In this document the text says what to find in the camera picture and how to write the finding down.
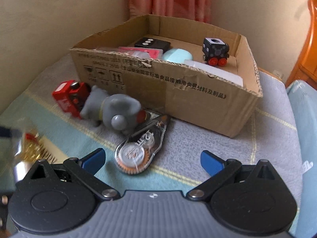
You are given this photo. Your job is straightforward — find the pink refill card case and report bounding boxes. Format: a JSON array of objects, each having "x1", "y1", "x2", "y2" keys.
[{"x1": 119, "y1": 47, "x2": 163, "y2": 59}]

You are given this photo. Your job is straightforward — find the grey elephant figure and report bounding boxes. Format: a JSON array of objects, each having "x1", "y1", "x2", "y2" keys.
[{"x1": 80, "y1": 85, "x2": 150, "y2": 135}]

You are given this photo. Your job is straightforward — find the black toy train red wheels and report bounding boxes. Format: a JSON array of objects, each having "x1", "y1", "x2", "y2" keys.
[{"x1": 202, "y1": 38, "x2": 229, "y2": 67}]

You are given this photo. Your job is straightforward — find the correction tape dispenser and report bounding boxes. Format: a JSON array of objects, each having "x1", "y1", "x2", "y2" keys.
[{"x1": 115, "y1": 114, "x2": 171, "y2": 175}]

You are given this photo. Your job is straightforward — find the white plastic jar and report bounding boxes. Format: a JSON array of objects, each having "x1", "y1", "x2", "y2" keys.
[{"x1": 184, "y1": 60, "x2": 243, "y2": 86}]

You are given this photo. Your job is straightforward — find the capsule bottle silver cap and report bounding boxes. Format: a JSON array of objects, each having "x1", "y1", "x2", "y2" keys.
[{"x1": 1, "y1": 124, "x2": 42, "y2": 186}]

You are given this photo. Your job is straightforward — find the cardboard box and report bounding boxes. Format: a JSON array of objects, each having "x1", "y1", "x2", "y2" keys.
[{"x1": 70, "y1": 14, "x2": 263, "y2": 138}]

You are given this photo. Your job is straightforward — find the wooden bed headboard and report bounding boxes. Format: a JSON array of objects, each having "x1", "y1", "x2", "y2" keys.
[{"x1": 285, "y1": 0, "x2": 317, "y2": 89}]

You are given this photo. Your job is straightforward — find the blue floral bed sheet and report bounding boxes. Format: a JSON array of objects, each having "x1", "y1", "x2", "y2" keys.
[{"x1": 286, "y1": 80, "x2": 316, "y2": 237}]

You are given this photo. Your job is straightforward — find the black digital timer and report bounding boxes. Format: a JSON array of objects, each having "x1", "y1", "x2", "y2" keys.
[{"x1": 134, "y1": 37, "x2": 170, "y2": 53}]

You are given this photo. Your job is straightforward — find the mint green earbud case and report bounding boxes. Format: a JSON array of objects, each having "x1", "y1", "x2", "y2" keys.
[{"x1": 162, "y1": 48, "x2": 193, "y2": 63}]

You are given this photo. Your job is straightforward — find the wall socket plug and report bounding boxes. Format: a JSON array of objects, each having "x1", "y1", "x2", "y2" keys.
[{"x1": 273, "y1": 70, "x2": 284, "y2": 80}]

